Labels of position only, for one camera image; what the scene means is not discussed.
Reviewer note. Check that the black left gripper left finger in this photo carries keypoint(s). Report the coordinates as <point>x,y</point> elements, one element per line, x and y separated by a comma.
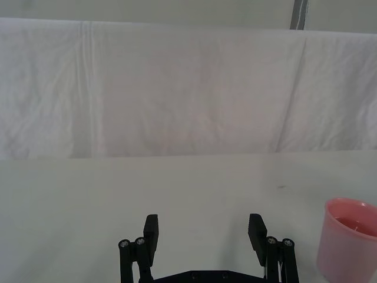
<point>150,236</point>

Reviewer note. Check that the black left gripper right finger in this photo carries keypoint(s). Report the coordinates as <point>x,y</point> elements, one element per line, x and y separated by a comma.
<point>257,236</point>

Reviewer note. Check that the white tablecloth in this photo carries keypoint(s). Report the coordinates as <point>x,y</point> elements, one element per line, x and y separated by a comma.
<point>88,206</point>

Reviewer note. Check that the pink plastic cup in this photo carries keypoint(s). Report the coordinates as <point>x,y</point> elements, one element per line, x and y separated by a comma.
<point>341,250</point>

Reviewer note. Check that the white curtain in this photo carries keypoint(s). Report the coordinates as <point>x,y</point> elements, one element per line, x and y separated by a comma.
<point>176,88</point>

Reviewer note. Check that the grey striped post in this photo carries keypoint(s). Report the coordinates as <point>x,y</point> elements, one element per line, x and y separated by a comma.
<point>298,14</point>

